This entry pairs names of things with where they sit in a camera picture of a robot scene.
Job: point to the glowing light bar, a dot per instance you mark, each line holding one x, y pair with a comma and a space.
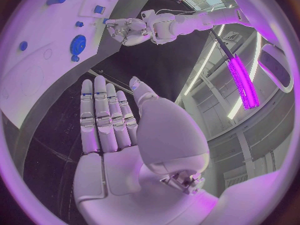
246, 86

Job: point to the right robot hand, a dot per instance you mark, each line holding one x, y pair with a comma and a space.
145, 153

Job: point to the blue plug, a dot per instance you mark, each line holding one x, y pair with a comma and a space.
99, 9

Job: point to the small blue gear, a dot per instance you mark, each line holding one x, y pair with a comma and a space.
75, 58

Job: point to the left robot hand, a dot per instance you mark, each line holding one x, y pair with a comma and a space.
131, 31

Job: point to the white task board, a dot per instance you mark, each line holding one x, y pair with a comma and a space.
35, 22

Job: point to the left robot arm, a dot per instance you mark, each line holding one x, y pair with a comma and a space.
199, 18

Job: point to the small blue peg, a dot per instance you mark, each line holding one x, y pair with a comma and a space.
79, 24
23, 46

